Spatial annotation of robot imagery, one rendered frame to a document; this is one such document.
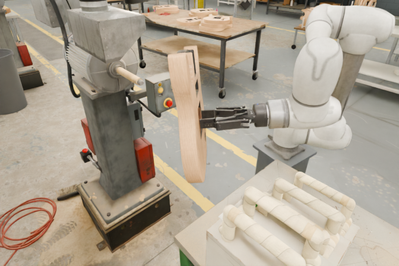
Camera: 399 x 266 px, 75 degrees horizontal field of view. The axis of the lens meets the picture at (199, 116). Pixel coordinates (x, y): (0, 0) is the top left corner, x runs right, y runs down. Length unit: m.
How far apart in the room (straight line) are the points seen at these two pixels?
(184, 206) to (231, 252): 1.54
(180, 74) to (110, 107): 0.99
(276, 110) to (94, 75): 0.85
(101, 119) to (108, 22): 0.75
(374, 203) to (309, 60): 2.06
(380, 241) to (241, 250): 0.53
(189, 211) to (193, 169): 1.48
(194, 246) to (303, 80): 0.59
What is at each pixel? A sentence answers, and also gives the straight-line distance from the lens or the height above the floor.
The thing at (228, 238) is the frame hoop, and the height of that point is 1.12.
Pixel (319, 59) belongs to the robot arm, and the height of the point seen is 1.50.
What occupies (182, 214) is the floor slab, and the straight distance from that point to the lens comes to 2.17.
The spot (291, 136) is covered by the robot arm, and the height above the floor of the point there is 0.84.
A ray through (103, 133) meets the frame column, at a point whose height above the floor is 0.82.
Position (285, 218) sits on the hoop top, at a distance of 0.65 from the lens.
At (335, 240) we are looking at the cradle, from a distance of 0.85.
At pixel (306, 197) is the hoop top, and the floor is 1.13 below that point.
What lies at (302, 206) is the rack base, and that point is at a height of 0.94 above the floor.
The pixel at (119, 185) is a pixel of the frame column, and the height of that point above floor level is 0.39.
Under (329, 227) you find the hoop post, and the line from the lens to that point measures 0.84.
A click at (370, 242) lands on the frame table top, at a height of 0.93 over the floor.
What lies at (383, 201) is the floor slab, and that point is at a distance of 2.70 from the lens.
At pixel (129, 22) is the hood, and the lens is 0.99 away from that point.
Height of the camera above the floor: 1.70
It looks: 31 degrees down
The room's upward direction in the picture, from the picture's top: straight up
